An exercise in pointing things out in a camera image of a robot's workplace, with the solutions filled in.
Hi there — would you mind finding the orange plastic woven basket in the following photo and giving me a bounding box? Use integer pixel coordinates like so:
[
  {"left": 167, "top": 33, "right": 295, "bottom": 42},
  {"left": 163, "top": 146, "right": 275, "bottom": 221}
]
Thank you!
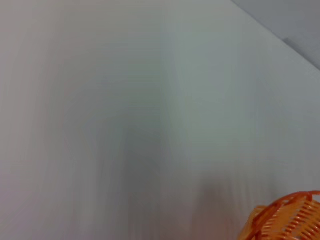
[{"left": 236, "top": 190, "right": 320, "bottom": 240}]

